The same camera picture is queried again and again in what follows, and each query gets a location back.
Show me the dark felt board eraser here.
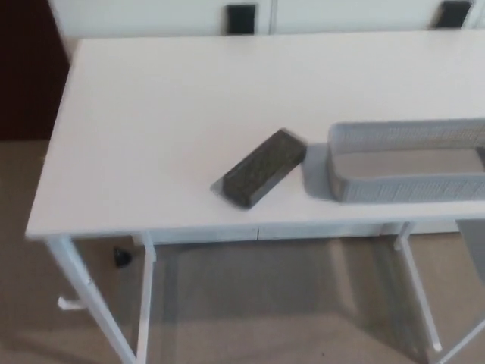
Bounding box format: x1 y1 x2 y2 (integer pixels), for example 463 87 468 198
211 127 308 211

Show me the white desk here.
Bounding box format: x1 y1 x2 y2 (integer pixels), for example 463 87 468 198
25 28 485 364

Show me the grey mesh container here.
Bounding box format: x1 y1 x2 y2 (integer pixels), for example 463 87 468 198
326 118 485 203

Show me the small black floor stopper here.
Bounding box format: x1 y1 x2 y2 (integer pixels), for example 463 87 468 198
112 246 133 269

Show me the white cabinet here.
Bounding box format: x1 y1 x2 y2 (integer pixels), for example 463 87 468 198
48 0 485 246

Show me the small white hook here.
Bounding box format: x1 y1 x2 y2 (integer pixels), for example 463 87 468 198
57 297 83 312

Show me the dark red panel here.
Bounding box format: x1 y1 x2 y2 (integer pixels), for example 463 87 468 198
0 0 71 141

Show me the black cabinet handle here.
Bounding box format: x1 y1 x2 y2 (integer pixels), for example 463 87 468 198
430 0 474 30
226 3 258 36

